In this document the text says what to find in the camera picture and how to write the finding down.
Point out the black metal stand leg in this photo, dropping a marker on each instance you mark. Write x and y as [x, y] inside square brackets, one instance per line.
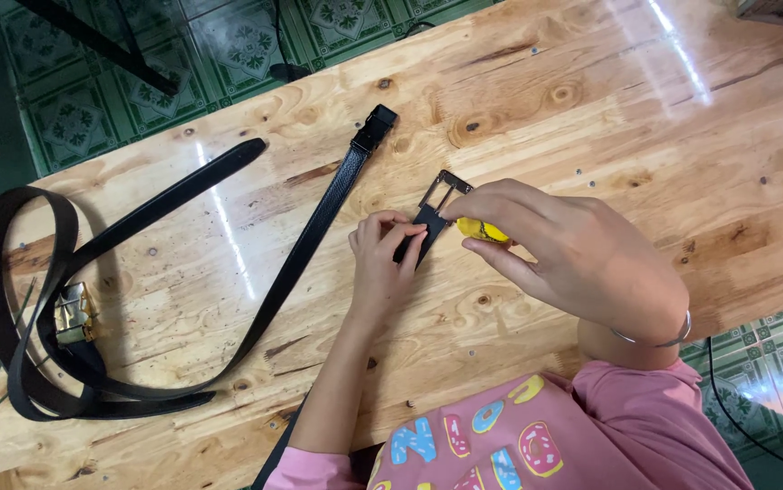
[105, 49]

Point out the black smooth belt gold buckle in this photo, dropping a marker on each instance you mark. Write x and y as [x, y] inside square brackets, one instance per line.
[160, 197]

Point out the pink printed shirt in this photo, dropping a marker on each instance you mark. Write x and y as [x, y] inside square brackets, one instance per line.
[602, 435]

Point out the dark cluttered object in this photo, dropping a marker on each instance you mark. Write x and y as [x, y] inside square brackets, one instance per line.
[779, 10]

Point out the black textured belt with clasp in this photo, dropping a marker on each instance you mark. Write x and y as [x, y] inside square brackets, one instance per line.
[309, 238]

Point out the thin green stick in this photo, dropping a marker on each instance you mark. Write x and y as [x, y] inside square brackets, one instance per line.
[3, 354]
[6, 400]

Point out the person's left hand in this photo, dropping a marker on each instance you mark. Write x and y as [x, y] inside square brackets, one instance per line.
[376, 286]

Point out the person's right hand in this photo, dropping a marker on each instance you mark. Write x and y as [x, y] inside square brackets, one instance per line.
[589, 265]

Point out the black belt with silver buckle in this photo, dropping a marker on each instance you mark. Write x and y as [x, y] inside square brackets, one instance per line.
[426, 228]

